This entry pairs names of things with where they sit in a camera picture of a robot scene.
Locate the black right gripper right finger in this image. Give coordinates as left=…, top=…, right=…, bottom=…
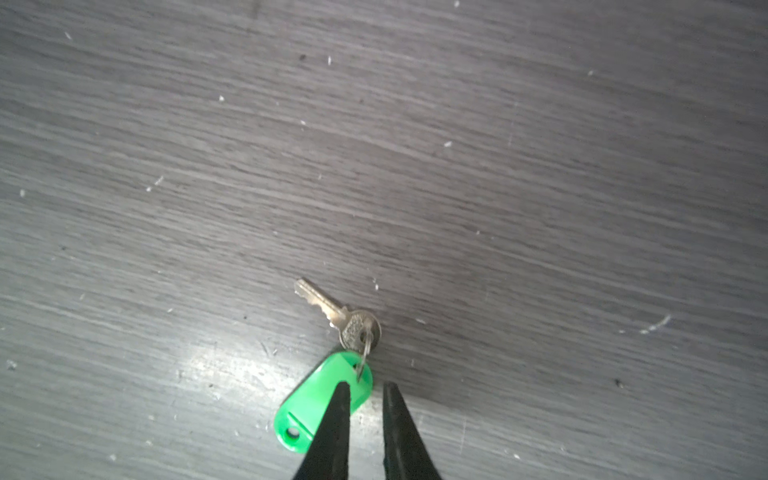
left=382, top=382, right=441, bottom=480

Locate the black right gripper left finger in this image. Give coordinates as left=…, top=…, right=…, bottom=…
left=293, top=381, right=351, bottom=480

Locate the key with green tag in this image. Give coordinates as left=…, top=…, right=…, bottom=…
left=273, top=278, right=382, bottom=454

